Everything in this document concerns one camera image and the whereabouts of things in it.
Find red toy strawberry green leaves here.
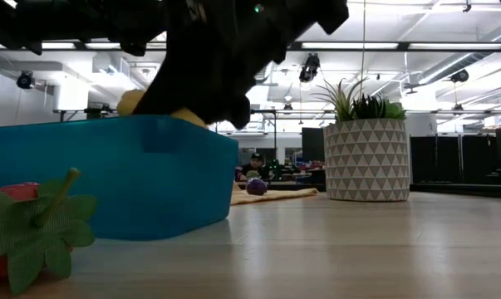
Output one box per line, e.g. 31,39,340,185
0,168,98,296

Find light green leafy plant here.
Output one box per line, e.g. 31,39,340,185
383,100,408,121

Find teal plastic tub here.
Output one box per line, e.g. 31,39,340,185
0,115,239,242

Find white grey triangle planter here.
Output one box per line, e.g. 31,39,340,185
323,118,411,203

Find black standing panel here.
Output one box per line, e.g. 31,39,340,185
302,127,326,165

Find purple toy ball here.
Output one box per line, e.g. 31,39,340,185
245,177,268,197

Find thin hanging cord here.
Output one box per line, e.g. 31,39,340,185
360,0,367,91

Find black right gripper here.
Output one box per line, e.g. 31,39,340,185
133,0,350,130

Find black background rig frame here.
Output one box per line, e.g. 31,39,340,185
249,109,278,184

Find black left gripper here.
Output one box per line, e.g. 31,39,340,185
87,0,168,57

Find black ceiling fixture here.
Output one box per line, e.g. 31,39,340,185
449,68,470,84
298,52,322,84
16,70,36,91

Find person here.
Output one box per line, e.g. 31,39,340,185
235,152,272,183

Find yellow cloth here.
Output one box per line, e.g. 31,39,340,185
230,181,320,207

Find spiky green grass plant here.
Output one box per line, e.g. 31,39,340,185
314,76,370,124

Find dark green succulent plant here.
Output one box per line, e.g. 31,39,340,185
351,94,387,121

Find black partition wall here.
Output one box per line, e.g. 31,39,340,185
410,135,497,185

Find black table edge rail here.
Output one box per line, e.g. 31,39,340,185
410,182,501,199

